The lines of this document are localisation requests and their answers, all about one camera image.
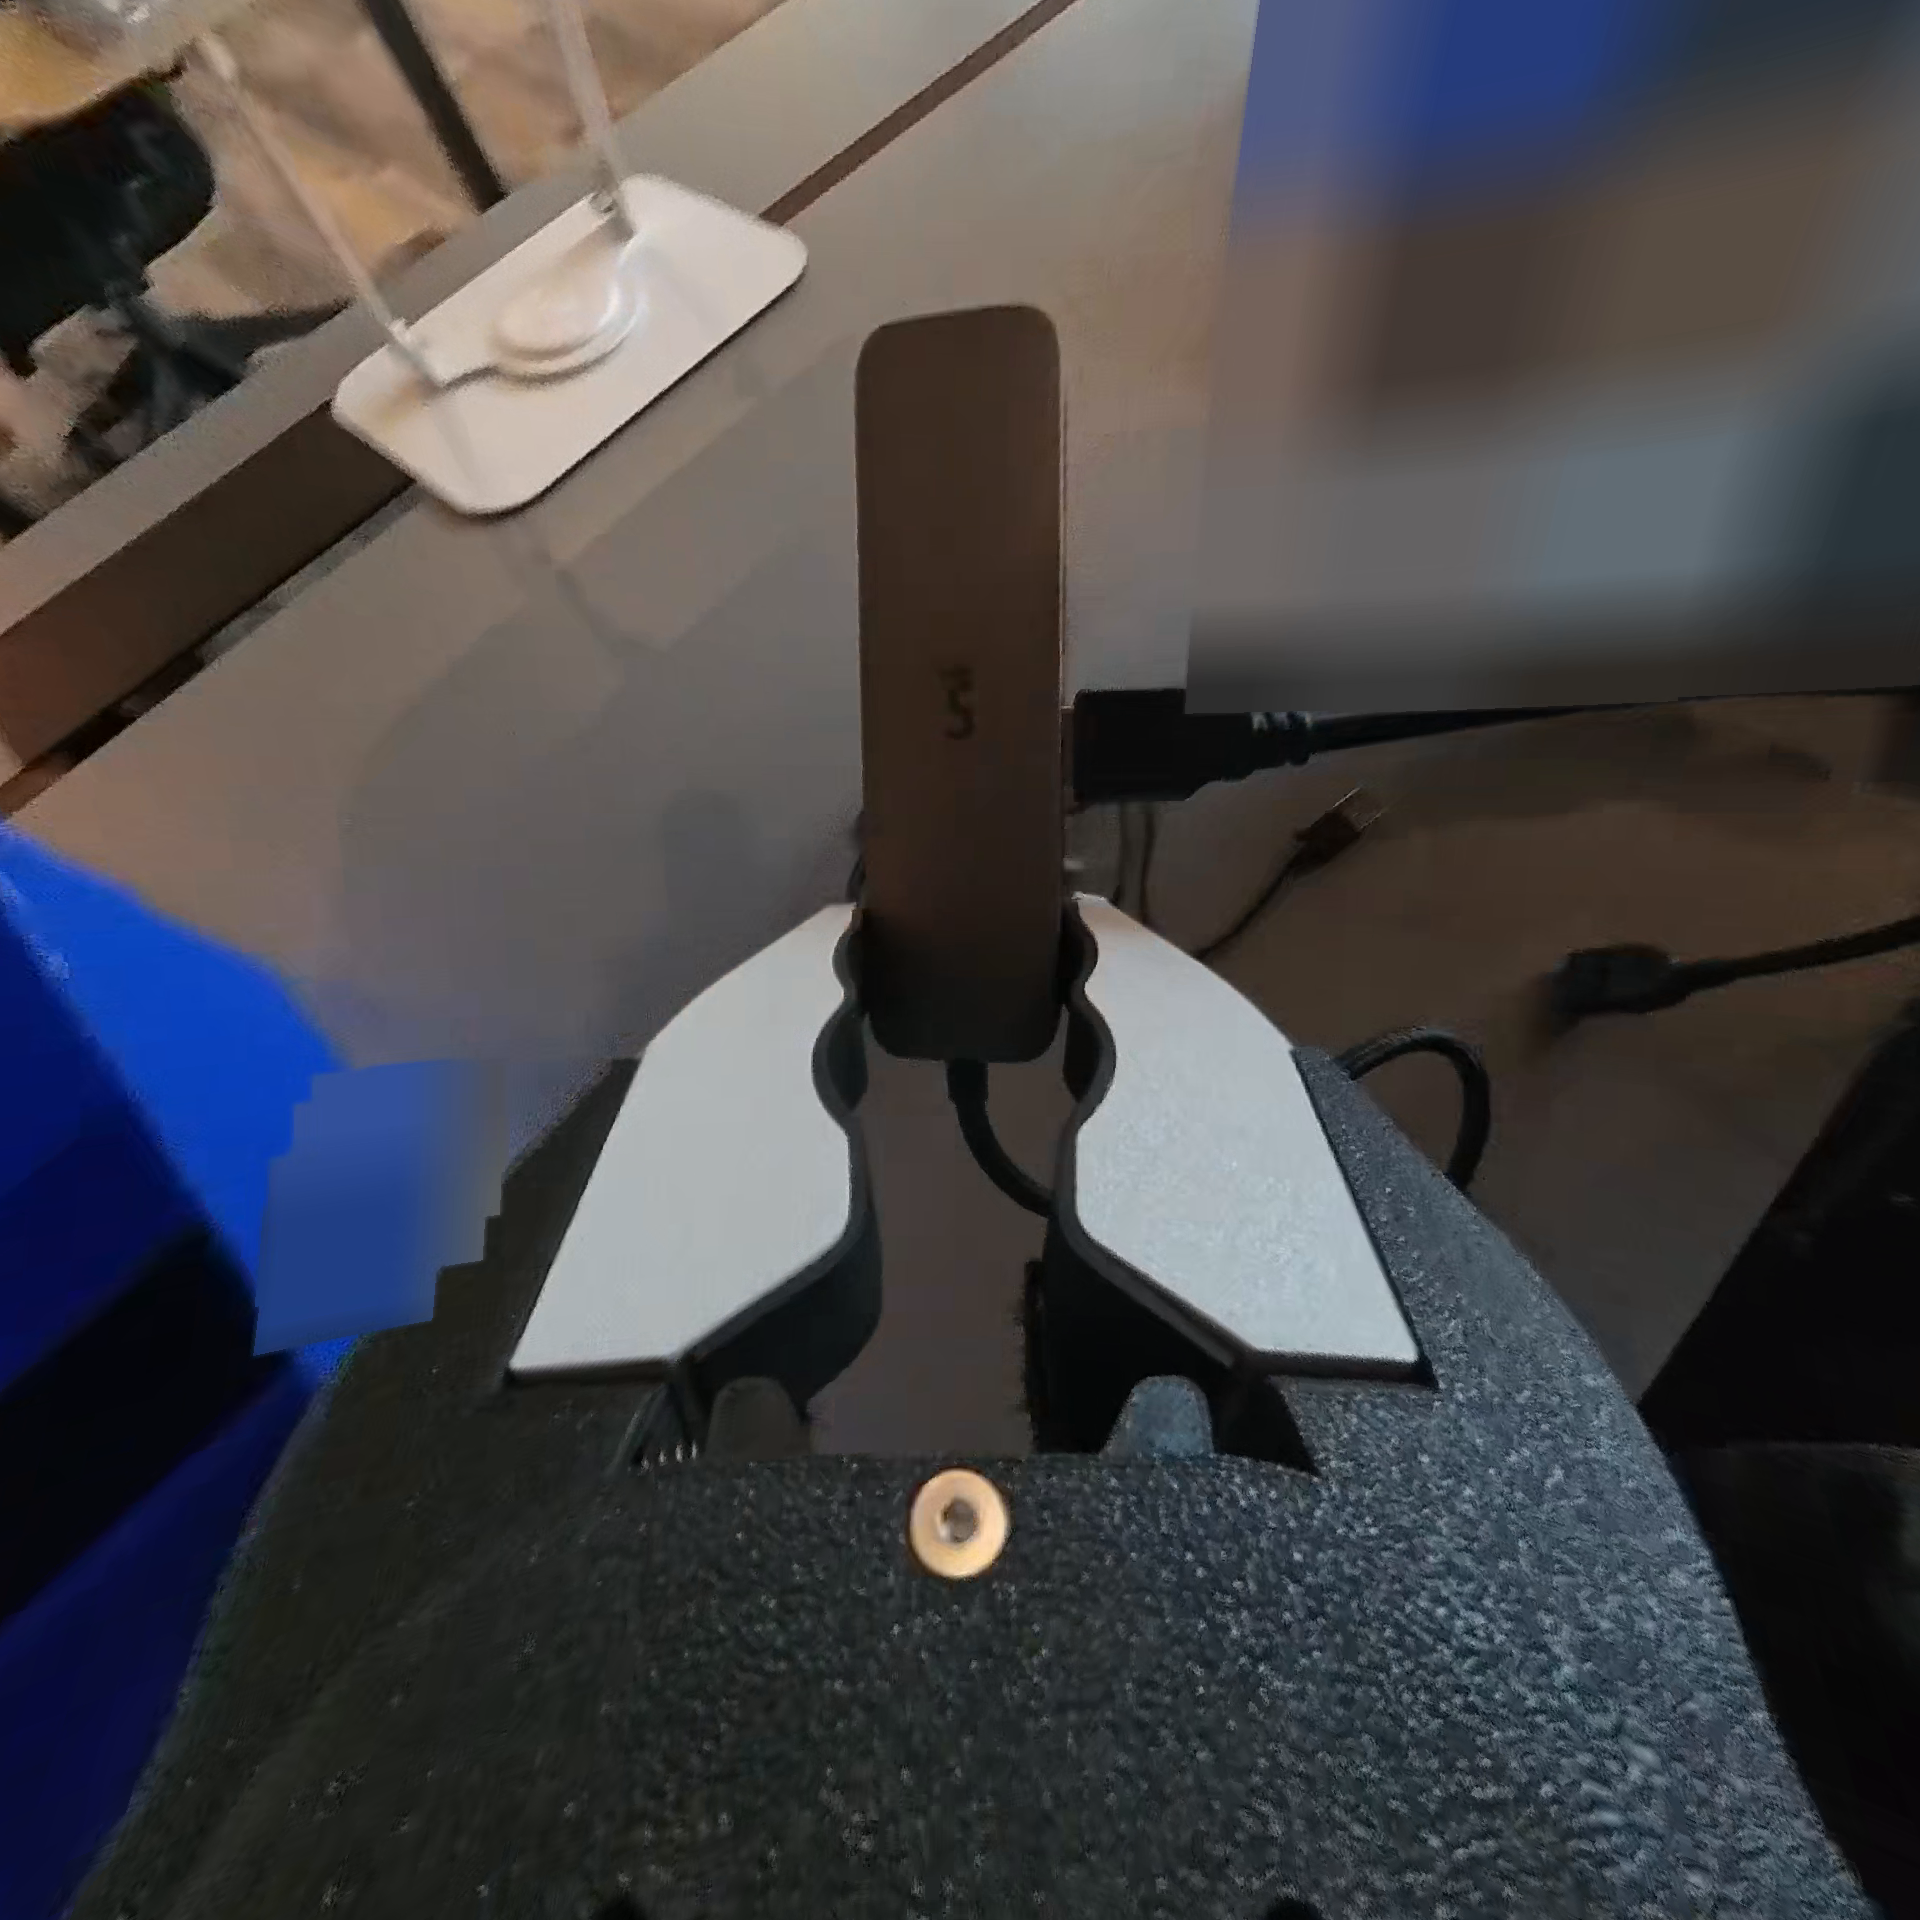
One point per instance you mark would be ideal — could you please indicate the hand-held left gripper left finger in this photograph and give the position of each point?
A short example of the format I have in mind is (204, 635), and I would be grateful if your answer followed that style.
(677, 1201)

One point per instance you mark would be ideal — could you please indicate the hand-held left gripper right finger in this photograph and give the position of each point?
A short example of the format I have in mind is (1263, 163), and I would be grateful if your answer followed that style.
(1233, 1201)

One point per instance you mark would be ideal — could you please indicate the blue plastic bin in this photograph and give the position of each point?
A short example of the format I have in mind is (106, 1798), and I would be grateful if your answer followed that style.
(121, 1020)

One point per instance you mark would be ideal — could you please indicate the grey slim usb hub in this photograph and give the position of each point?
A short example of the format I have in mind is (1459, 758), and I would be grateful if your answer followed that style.
(961, 603)

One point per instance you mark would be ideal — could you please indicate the white document stand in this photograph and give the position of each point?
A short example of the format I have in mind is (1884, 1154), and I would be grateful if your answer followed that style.
(646, 315)

